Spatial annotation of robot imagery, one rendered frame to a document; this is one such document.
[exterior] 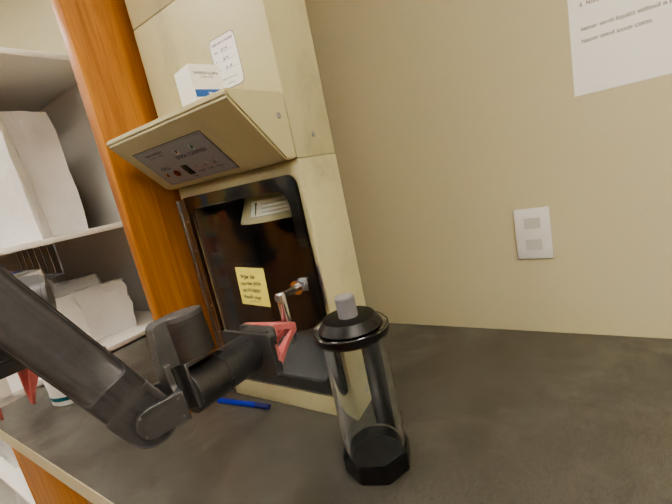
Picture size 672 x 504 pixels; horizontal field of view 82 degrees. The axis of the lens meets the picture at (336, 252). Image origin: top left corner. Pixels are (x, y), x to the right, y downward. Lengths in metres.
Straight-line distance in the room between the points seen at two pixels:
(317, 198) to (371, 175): 0.42
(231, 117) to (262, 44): 0.14
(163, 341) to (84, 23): 0.63
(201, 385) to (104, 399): 0.10
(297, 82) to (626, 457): 0.71
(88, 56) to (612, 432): 1.06
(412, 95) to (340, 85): 0.20
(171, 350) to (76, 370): 0.10
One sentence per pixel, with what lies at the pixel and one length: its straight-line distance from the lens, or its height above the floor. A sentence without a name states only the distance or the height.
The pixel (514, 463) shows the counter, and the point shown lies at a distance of 0.65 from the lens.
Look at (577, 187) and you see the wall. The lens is 0.93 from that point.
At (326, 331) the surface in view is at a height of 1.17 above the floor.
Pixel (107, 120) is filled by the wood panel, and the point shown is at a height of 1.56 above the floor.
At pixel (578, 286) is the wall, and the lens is 0.98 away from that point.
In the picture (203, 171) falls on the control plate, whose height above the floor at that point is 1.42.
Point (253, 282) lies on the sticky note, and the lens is 0.74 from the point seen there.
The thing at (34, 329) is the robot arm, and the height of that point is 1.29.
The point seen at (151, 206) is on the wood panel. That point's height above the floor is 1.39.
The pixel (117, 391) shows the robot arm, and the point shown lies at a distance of 0.49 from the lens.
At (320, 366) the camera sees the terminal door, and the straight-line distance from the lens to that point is 0.72.
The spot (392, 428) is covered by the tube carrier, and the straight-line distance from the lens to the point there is 0.60.
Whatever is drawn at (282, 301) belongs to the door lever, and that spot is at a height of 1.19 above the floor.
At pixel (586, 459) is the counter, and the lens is 0.67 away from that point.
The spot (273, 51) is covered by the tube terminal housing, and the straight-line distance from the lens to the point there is 0.65.
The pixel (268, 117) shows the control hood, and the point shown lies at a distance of 0.59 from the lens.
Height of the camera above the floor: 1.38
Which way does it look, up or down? 11 degrees down
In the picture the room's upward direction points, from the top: 12 degrees counter-clockwise
